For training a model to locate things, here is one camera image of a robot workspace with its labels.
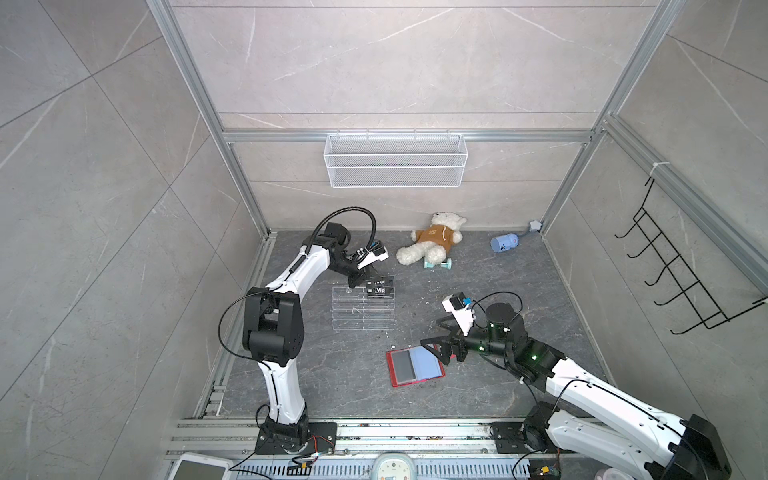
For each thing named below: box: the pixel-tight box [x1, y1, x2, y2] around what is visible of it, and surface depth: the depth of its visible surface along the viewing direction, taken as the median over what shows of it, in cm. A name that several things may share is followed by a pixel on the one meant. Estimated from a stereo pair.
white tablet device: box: [168, 452, 235, 480], surface depth 68 cm
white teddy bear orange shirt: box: [396, 212, 467, 266], surface depth 109 cm
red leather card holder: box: [386, 345, 446, 388], surface depth 85 cm
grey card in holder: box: [391, 350, 416, 383], surface depth 86 cm
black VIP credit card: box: [366, 286, 394, 296], surface depth 94 cm
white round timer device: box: [371, 452, 416, 480], surface depth 69 cm
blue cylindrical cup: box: [490, 233, 520, 253], surface depth 113 cm
